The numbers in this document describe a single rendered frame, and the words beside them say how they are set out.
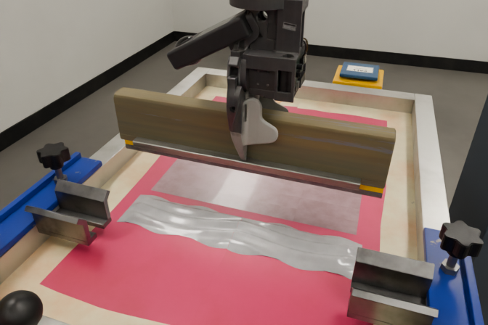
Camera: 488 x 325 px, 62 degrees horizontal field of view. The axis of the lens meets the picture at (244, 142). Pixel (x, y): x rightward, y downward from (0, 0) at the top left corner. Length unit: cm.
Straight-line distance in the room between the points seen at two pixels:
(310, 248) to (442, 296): 17
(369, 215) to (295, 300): 21
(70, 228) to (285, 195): 33
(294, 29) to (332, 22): 372
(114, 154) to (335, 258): 42
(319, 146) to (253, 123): 9
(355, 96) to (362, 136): 50
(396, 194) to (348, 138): 25
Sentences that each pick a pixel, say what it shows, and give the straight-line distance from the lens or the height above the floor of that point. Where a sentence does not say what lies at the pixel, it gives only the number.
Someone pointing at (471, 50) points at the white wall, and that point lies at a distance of 427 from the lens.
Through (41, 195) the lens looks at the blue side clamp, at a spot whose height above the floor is 100.
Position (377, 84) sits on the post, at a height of 95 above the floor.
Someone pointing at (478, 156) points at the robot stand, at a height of 81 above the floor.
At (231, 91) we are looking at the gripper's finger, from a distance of 48.
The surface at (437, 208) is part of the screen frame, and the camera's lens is 67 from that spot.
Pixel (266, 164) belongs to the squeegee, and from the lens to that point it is 54.
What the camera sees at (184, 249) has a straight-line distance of 60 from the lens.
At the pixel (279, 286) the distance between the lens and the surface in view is 55.
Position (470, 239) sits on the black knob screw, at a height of 106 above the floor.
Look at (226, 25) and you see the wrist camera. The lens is 48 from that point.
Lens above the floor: 138
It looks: 31 degrees down
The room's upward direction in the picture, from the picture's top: straight up
